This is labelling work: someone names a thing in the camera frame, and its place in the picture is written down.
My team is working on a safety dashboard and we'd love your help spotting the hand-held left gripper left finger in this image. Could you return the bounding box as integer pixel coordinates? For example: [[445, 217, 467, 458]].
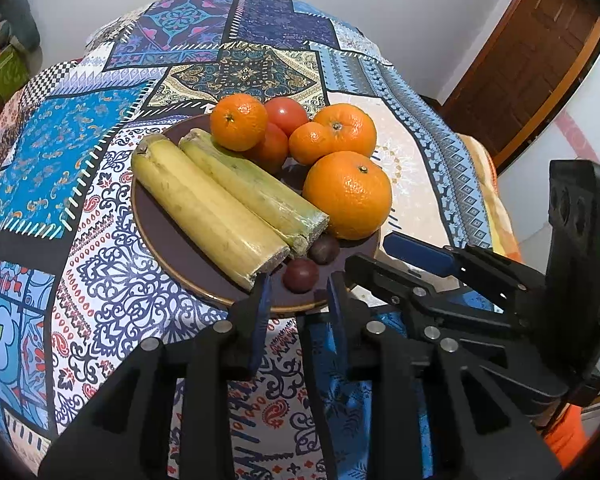
[[37, 272, 273, 480]]

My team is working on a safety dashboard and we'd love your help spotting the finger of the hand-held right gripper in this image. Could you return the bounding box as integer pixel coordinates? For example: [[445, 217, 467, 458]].
[[382, 232, 551, 306], [344, 252, 531, 361]]

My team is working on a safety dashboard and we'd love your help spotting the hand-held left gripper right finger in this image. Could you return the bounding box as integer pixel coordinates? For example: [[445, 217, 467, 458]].
[[300, 271, 563, 480]]

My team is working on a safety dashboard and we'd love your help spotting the dark purple passion fruit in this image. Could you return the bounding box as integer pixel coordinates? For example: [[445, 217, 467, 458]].
[[282, 258, 320, 294], [307, 234, 341, 265]]

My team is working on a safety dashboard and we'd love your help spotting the large orange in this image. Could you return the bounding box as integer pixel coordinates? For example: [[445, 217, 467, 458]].
[[302, 151, 393, 241]]

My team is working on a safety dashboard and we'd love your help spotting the dark brown plate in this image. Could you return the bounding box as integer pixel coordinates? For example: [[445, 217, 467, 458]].
[[131, 112, 382, 312]]

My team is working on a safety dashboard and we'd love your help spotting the yellow sugar cane piece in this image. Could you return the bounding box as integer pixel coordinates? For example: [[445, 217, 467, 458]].
[[131, 134, 291, 291], [178, 128, 330, 256]]

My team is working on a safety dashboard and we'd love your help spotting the small orange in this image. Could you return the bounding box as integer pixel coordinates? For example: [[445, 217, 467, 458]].
[[288, 122, 336, 167]]

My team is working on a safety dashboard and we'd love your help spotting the small red tomato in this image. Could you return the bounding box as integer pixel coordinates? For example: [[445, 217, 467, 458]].
[[245, 122, 290, 176]]

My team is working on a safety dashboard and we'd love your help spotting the large red tomato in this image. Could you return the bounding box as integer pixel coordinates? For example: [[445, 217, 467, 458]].
[[264, 96, 311, 136]]

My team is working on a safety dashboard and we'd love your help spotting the orange and yellow blanket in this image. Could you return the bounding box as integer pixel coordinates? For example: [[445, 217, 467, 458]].
[[455, 132, 523, 261]]

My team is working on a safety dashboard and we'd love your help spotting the brown wooden door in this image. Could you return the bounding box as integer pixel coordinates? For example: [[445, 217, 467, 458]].
[[437, 0, 600, 171]]

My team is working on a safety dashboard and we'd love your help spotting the patchwork printed blanket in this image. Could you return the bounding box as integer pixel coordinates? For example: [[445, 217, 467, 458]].
[[0, 0, 496, 480]]

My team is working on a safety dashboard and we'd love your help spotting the green box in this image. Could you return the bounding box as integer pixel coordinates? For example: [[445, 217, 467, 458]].
[[0, 45, 31, 121]]

